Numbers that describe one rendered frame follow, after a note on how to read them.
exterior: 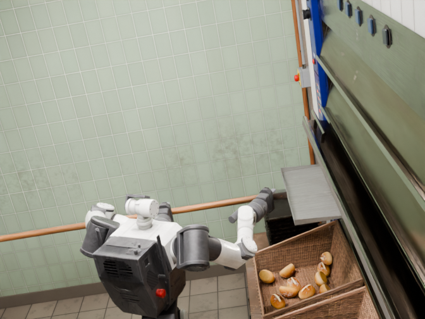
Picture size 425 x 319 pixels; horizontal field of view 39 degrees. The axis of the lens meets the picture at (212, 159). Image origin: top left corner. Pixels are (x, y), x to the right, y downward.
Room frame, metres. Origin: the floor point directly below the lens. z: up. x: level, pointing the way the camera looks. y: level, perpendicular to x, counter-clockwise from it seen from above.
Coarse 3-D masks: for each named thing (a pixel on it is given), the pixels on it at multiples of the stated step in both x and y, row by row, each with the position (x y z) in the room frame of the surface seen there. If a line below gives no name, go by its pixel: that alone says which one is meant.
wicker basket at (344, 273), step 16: (336, 224) 2.73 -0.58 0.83; (288, 240) 2.76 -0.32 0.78; (304, 240) 2.76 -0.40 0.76; (320, 240) 2.75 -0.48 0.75; (336, 240) 2.68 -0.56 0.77; (256, 256) 2.77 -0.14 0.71; (272, 256) 2.76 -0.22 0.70; (288, 256) 2.76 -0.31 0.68; (304, 256) 2.76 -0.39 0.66; (320, 256) 2.75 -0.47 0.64; (336, 256) 2.62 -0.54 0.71; (352, 256) 2.39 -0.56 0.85; (256, 272) 2.58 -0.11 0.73; (272, 272) 2.76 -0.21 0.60; (304, 272) 2.72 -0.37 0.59; (336, 272) 2.57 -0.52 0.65; (352, 272) 2.34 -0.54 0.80; (272, 288) 2.63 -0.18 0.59; (336, 288) 2.21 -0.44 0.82; (352, 288) 2.21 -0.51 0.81; (288, 304) 2.47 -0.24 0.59; (304, 304) 2.22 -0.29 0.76
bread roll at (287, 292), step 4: (280, 288) 2.54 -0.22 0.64; (284, 288) 2.53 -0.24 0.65; (288, 288) 2.52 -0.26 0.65; (292, 288) 2.51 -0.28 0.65; (296, 288) 2.52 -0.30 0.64; (280, 292) 2.54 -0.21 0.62; (284, 292) 2.52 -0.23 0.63; (288, 292) 2.50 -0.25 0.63; (292, 292) 2.50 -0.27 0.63; (296, 292) 2.50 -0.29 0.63; (284, 296) 2.52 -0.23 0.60; (288, 296) 2.51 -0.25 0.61; (292, 296) 2.50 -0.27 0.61
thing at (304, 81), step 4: (300, 68) 3.40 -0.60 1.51; (308, 68) 3.37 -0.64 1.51; (300, 72) 3.34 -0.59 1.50; (304, 72) 3.34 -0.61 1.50; (308, 72) 3.34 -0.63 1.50; (300, 76) 3.34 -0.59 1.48; (304, 76) 3.34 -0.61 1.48; (308, 76) 3.34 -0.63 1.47; (300, 80) 3.35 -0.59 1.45; (304, 80) 3.34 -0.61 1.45; (308, 80) 3.34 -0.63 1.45; (300, 84) 3.35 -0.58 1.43; (304, 84) 3.34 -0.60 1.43; (308, 84) 3.34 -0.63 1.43
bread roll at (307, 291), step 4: (308, 284) 2.53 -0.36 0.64; (304, 288) 2.50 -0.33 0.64; (308, 288) 2.50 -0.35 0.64; (312, 288) 2.51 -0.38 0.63; (300, 292) 2.49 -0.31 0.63; (304, 292) 2.48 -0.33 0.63; (308, 292) 2.48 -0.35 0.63; (312, 292) 2.49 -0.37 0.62; (300, 296) 2.48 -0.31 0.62; (304, 296) 2.47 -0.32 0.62; (308, 296) 2.48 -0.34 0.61
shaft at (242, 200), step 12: (204, 204) 2.49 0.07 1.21; (216, 204) 2.48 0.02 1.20; (228, 204) 2.48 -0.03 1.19; (132, 216) 2.51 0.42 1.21; (48, 228) 2.55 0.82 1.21; (60, 228) 2.54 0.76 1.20; (72, 228) 2.53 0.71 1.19; (84, 228) 2.53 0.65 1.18; (0, 240) 2.55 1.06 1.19; (12, 240) 2.55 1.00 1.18
